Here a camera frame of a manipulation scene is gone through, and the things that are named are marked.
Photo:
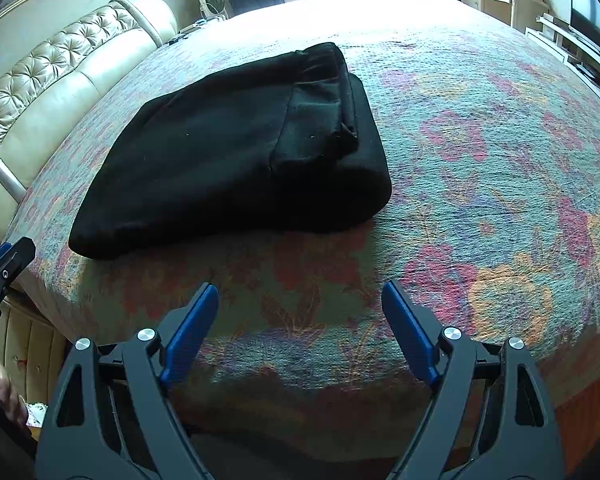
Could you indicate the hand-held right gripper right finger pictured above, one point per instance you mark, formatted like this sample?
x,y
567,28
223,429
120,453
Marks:
x,y
410,330

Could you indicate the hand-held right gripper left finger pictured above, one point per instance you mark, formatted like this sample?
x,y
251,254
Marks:
x,y
190,340

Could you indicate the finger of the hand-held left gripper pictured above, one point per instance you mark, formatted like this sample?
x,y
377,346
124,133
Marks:
x,y
10,265

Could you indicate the black pants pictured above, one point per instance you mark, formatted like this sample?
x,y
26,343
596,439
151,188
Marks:
x,y
205,160

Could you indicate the person's left forearm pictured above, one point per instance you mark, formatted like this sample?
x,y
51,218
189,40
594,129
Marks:
x,y
0,452

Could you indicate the person's left hand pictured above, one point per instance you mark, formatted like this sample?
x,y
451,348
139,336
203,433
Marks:
x,y
10,395

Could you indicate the cream tufted headboard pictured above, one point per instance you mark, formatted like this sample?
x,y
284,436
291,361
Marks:
x,y
55,75

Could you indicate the white television stand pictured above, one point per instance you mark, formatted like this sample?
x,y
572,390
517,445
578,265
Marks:
x,y
570,50

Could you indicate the white fan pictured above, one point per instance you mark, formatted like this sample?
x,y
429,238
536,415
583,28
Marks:
x,y
214,2

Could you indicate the cream bed frame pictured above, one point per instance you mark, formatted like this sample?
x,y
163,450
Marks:
x,y
35,350

